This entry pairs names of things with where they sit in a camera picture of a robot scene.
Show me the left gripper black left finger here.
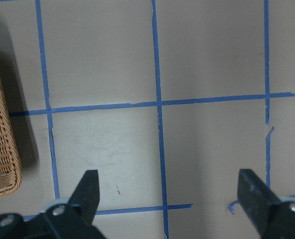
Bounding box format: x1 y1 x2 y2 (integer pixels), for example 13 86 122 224
0 170 105 239

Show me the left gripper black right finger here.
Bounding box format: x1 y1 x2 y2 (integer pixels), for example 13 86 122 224
237 169 295 239

